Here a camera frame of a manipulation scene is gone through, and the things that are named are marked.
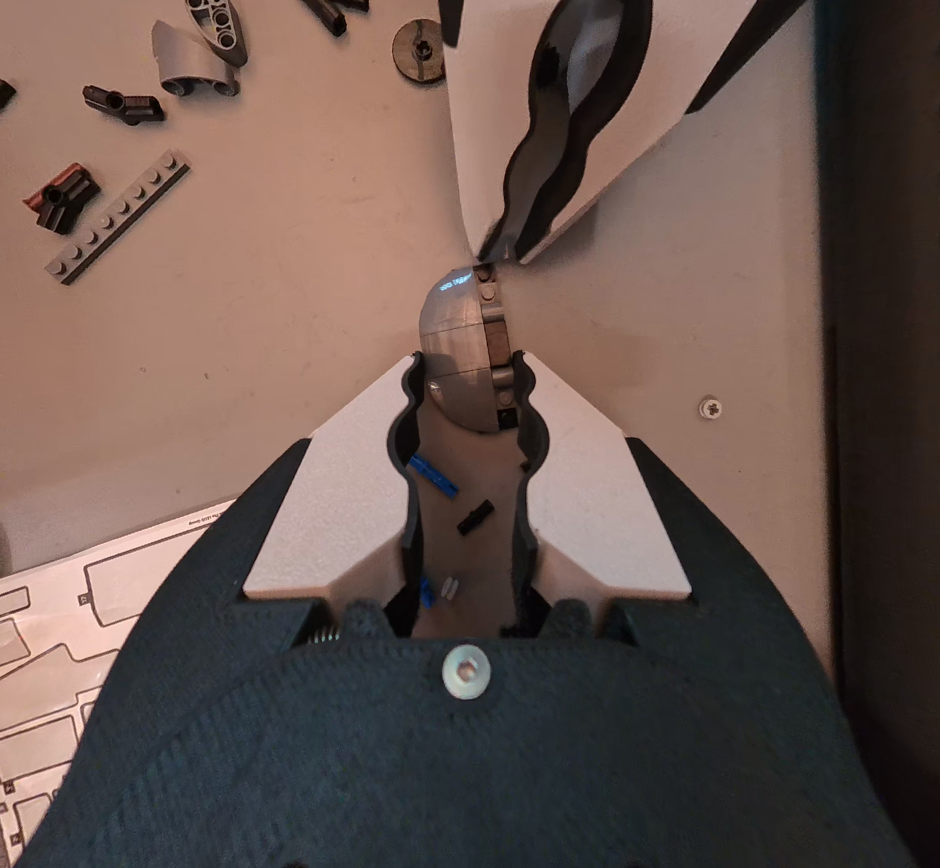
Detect lego sticker sheet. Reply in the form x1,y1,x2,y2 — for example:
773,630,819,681
0,501,236,854

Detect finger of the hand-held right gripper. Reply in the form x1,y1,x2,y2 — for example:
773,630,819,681
443,0,609,259
514,0,806,267

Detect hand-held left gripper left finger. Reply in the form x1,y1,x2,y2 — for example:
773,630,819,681
242,352,428,627

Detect black round lego dish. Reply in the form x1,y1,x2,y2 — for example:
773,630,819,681
391,18,447,85

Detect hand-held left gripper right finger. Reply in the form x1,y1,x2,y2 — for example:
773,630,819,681
512,350,697,637

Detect grey domed lego assembly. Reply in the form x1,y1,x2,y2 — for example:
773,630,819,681
419,262,524,434

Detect grey curved lego panel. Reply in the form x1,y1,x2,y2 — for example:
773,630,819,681
150,20,241,98

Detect long grey lego plate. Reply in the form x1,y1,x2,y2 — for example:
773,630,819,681
46,150,193,286

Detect dark grey curved technic beam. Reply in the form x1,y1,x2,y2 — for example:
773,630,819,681
184,0,248,67

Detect black connector with brown pin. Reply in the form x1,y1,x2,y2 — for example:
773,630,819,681
24,164,102,234

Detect black angled technic connector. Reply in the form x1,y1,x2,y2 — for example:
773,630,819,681
82,84,166,126

